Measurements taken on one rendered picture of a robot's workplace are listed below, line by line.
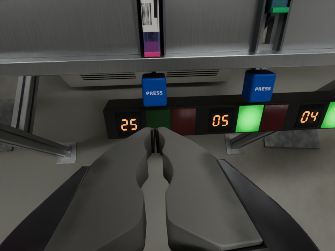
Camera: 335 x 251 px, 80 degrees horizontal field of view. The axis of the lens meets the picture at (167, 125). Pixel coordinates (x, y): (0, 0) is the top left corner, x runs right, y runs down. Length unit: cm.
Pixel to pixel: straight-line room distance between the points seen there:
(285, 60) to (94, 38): 17
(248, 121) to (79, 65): 19
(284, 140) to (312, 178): 20
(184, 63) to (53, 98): 94
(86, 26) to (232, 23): 13
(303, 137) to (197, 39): 94
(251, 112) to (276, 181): 78
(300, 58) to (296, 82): 98
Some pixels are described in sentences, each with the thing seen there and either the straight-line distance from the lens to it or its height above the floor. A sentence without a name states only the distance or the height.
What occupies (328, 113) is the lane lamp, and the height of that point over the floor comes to 66.
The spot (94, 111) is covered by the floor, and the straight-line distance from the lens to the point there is 99.
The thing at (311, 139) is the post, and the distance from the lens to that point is 112.
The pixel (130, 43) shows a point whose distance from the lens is 21.
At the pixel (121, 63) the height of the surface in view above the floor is 73.
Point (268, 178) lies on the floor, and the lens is 100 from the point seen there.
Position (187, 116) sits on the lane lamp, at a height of 66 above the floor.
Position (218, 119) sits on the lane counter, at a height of 66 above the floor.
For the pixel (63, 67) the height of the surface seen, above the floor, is 73.
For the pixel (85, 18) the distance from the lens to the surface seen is 21.
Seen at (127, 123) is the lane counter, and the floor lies 66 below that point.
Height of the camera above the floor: 89
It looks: 75 degrees down
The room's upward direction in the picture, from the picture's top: 6 degrees clockwise
